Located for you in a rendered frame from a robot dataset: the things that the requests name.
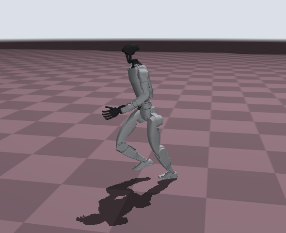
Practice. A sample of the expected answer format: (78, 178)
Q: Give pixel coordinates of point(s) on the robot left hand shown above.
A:
(113, 112)

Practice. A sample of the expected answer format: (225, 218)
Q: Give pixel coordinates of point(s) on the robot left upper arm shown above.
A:
(143, 77)

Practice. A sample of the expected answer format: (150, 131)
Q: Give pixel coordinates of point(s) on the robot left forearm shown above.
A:
(134, 104)

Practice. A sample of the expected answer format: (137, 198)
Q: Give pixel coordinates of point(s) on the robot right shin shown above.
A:
(133, 153)

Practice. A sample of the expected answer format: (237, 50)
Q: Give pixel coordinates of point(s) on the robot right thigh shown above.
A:
(128, 126)

